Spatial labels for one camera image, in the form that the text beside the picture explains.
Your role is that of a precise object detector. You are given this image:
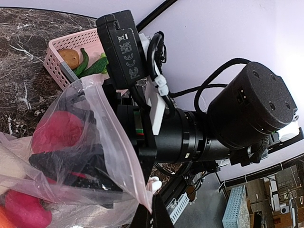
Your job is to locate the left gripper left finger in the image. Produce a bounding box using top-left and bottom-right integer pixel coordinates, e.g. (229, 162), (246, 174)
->
(130, 204), (152, 228)

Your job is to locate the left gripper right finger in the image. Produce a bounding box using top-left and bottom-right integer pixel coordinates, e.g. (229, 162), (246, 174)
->
(152, 194), (173, 228)

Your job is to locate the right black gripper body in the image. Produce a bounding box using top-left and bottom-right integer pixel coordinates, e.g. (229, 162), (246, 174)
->
(102, 80), (157, 183)

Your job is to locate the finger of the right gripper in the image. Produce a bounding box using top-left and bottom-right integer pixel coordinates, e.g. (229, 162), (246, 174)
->
(57, 91), (96, 124)
(28, 143), (123, 209)

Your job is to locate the clear zip top bag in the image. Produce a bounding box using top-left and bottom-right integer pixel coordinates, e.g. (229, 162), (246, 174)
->
(0, 75), (153, 228)

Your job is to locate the red toy fruit front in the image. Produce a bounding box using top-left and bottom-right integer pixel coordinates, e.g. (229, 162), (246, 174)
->
(31, 111), (84, 154)

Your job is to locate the red toy fruit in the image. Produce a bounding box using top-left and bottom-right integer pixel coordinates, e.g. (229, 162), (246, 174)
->
(31, 111), (84, 154)
(4, 190), (52, 228)

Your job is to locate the green toy cucumber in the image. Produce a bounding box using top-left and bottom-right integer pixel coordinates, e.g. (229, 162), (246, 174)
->
(79, 57), (108, 78)

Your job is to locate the white toy radish with leaves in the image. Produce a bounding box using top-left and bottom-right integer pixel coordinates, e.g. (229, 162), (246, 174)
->
(0, 148), (26, 195)

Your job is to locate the orange toy fruit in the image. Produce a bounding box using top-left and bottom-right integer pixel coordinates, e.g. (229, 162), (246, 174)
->
(0, 207), (15, 228)

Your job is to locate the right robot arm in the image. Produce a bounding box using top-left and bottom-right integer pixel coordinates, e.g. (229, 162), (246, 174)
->
(28, 59), (304, 208)

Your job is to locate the green toy chili pepper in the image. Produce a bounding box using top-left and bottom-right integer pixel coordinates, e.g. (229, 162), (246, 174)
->
(73, 47), (89, 76)

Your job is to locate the brown toy potato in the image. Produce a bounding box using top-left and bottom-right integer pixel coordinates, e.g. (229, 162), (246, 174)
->
(58, 49), (80, 70)

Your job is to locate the pink perforated plastic basket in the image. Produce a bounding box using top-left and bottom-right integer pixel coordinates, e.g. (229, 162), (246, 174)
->
(44, 28), (104, 91)

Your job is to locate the blue plastic crate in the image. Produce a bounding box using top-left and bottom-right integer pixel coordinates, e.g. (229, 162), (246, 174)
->
(222, 185), (250, 228)

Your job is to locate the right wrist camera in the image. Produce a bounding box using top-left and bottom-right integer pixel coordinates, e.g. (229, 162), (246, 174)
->
(95, 9), (169, 95)

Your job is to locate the right black frame post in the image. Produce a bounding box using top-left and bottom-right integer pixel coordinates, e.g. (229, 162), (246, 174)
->
(136, 0), (178, 32)

